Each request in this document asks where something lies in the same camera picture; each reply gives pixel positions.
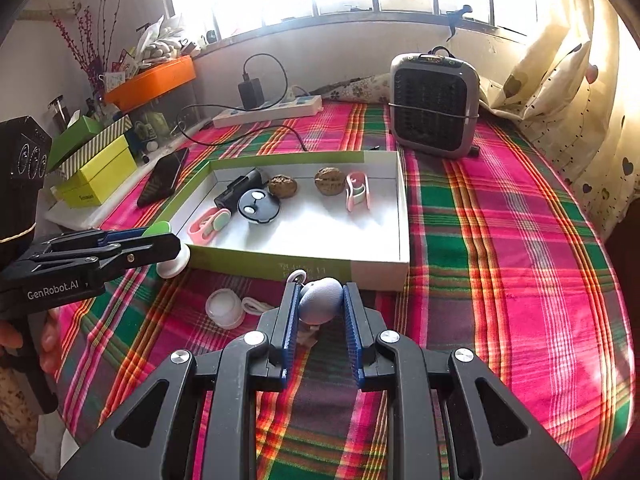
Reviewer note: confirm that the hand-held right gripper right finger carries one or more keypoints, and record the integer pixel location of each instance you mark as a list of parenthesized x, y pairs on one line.
[(352, 330)]

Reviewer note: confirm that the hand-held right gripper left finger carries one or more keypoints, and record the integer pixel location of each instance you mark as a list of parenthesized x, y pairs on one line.
[(290, 322)]

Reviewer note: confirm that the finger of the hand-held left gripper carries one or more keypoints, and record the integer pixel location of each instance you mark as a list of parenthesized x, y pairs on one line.
[(120, 237), (140, 255)]

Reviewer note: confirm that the green and white suction holder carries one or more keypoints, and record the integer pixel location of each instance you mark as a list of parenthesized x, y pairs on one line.
[(172, 262)]

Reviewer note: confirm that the green cardboard box lid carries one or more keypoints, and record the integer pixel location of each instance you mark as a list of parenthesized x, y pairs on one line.
[(320, 235)]

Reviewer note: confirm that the black round case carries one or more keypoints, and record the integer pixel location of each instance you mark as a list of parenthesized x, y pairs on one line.
[(258, 206)]

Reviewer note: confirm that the brown walnut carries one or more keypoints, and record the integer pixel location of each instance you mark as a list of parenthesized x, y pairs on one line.
[(283, 186), (330, 180)]

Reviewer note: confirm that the person's left hand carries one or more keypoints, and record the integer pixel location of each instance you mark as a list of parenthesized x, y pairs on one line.
[(50, 340)]

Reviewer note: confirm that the yellow-green cardboard box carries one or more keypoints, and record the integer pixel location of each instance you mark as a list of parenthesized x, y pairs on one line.
[(100, 175)]

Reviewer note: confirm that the white round light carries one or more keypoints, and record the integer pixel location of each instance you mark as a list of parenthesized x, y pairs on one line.
[(225, 307)]

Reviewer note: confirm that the black smartphone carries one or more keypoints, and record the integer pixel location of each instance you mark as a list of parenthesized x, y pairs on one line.
[(165, 177)]

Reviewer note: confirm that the striped cardboard box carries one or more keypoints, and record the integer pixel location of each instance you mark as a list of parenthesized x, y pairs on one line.
[(100, 142)]

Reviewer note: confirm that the green cardboard box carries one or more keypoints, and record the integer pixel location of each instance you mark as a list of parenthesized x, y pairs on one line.
[(75, 135)]

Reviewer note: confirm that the black rectangular gadget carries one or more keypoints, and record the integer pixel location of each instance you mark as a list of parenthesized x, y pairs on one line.
[(235, 190)]

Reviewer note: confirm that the glass jar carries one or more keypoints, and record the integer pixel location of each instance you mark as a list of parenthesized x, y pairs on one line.
[(57, 112)]

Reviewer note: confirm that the plaid tablecloth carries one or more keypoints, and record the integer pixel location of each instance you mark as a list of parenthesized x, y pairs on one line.
[(500, 285)]

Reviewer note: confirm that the clear storage box orange lid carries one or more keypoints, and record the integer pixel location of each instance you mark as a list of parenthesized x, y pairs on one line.
[(150, 82)]

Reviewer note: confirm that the white power strip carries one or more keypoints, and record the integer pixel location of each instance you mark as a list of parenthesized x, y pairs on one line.
[(270, 110)]

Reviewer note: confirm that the black charger adapter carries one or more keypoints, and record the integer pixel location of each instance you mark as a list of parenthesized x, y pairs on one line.
[(251, 91)]

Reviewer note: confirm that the white plastic bags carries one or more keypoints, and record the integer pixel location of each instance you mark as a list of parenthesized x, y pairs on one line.
[(160, 42)]

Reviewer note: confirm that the red branch decoration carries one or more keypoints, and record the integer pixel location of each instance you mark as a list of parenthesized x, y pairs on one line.
[(85, 35)]

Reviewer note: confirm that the grey desk heater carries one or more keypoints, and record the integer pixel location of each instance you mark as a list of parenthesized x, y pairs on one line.
[(432, 105)]

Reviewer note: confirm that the floral cloth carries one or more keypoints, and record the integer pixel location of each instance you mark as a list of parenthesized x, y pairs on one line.
[(360, 87)]

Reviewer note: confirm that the cream heart print curtain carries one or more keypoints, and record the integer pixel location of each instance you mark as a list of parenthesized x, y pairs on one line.
[(560, 85)]

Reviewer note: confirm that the black window hook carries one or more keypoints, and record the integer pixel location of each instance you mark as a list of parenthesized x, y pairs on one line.
[(457, 17)]

